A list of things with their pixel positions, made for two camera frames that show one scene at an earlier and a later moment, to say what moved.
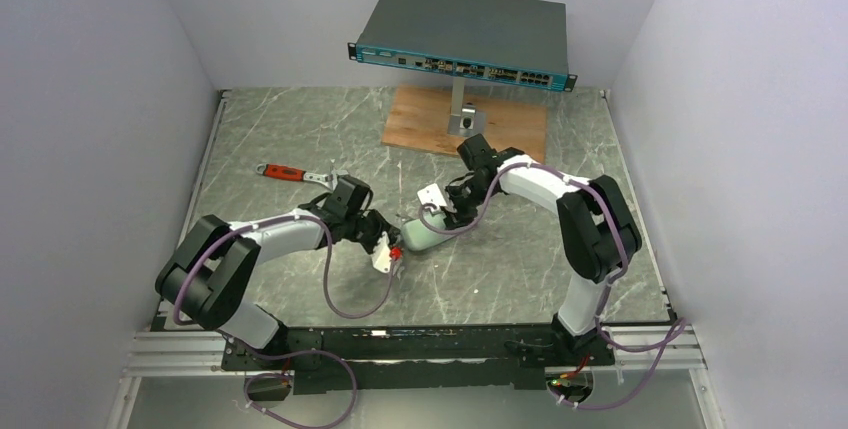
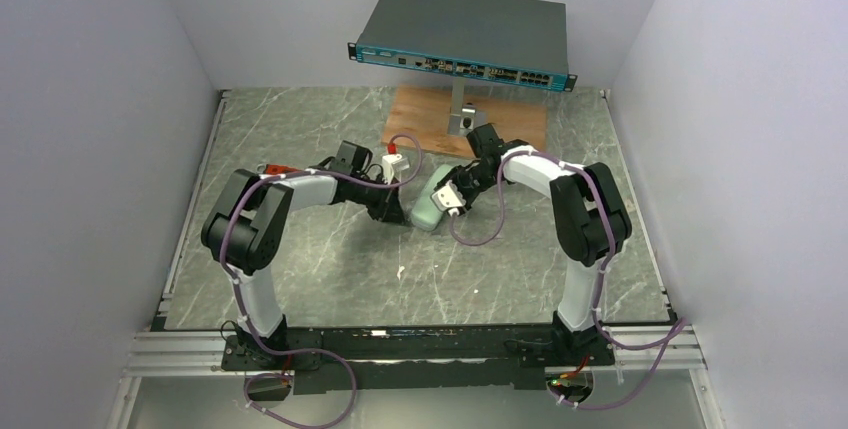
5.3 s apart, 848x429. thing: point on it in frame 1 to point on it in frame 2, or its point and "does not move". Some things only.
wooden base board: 418,118 does not move
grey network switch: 468,34 does not move
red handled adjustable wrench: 297,174 does not move
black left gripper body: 370,230 to 387,207
